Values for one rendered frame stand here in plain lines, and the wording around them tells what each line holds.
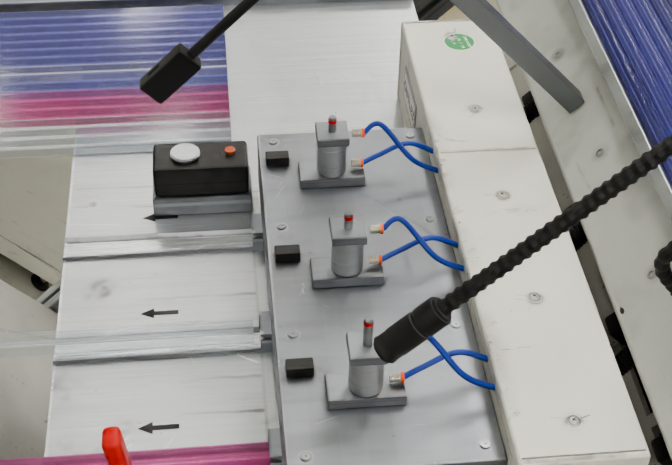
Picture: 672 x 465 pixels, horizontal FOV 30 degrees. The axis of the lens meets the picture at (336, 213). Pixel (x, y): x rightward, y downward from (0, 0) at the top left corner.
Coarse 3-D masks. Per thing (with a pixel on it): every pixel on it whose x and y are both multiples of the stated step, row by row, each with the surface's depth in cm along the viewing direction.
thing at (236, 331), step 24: (0, 336) 89; (24, 336) 89; (48, 336) 89; (72, 336) 89; (96, 336) 89; (120, 336) 89; (144, 336) 89; (168, 336) 89; (192, 336) 89; (216, 336) 90; (240, 336) 90
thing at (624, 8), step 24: (600, 0) 98; (624, 0) 95; (648, 0) 94; (600, 24) 96; (624, 24) 94; (648, 24) 92; (624, 48) 92; (648, 48) 90; (624, 72) 91; (648, 72) 89; (648, 96) 88; (648, 120) 86
